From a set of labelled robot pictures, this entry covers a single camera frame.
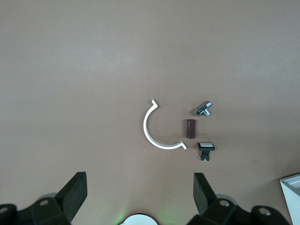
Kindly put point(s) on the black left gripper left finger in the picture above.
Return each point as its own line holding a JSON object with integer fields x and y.
{"x": 68, "y": 199}

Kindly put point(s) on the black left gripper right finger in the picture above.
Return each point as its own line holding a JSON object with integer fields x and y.
{"x": 208, "y": 204}

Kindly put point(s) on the white drawer cabinet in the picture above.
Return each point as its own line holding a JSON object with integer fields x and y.
{"x": 293, "y": 201}

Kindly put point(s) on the dark brown cylinder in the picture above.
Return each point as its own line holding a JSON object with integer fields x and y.
{"x": 190, "y": 129}

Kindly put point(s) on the chrome metal tee fitting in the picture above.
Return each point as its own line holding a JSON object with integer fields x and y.
{"x": 203, "y": 109}

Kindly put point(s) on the black switch with white cap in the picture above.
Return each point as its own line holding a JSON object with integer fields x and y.
{"x": 206, "y": 146}

